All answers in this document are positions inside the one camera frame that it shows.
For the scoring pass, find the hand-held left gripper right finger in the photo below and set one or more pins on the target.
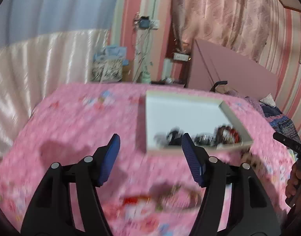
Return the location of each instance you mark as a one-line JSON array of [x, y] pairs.
[[191, 157]]

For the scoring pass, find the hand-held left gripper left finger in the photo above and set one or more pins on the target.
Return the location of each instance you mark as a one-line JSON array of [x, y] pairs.
[[110, 159]]

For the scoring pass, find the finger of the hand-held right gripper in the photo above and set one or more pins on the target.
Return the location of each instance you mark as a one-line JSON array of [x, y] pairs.
[[287, 142]]

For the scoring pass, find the white shallow cardboard box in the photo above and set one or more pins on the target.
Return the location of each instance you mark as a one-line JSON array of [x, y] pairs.
[[184, 113]]

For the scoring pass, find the person's right hand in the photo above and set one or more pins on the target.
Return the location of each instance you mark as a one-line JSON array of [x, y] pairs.
[[291, 186]]

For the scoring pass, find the dark blue patterned quilt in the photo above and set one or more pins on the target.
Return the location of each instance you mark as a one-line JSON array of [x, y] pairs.
[[283, 125]]

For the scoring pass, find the white pillow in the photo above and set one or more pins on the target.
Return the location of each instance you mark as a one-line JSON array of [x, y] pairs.
[[268, 100]]

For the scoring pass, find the pink floral bedsheet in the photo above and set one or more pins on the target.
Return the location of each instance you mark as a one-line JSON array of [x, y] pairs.
[[67, 127]]

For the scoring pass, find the purple dotted blanket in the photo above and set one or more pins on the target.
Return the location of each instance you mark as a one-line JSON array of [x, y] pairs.
[[251, 103]]

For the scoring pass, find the pink bed headboard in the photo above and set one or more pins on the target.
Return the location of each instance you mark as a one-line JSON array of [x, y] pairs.
[[238, 71]]

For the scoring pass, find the small cardboard box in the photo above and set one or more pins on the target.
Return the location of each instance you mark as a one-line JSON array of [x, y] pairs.
[[127, 72]]

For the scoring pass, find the black and white patterned bag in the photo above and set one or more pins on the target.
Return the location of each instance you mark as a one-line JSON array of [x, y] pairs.
[[107, 70]]

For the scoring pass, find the white power strip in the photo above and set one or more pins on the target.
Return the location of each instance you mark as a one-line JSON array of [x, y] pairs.
[[181, 56]]

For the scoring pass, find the light blue gift bag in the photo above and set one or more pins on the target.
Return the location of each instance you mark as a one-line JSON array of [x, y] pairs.
[[111, 52]]

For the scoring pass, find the blue and cream curtain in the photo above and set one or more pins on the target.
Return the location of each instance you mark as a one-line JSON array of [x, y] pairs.
[[42, 49]]

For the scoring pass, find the pink patterned curtain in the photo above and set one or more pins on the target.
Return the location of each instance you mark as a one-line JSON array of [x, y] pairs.
[[226, 17]]

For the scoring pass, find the white wall socket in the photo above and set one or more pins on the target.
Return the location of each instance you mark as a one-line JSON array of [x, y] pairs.
[[154, 24]]

